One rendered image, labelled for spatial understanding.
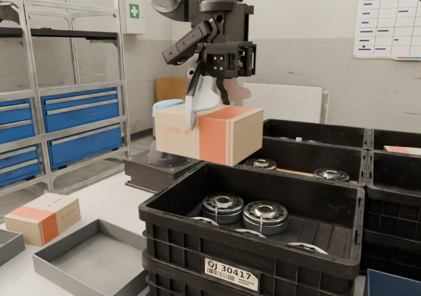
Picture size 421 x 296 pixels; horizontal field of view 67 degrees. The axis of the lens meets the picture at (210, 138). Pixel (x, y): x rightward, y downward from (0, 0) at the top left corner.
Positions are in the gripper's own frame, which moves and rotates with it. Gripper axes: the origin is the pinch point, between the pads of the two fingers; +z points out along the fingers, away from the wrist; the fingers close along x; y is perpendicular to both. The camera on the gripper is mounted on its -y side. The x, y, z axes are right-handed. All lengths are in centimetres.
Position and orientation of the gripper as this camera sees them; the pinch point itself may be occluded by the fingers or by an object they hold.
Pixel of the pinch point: (209, 121)
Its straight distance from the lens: 59.1
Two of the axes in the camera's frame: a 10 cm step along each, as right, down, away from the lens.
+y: 8.5, 1.5, -5.0
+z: -0.1, 9.6, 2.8
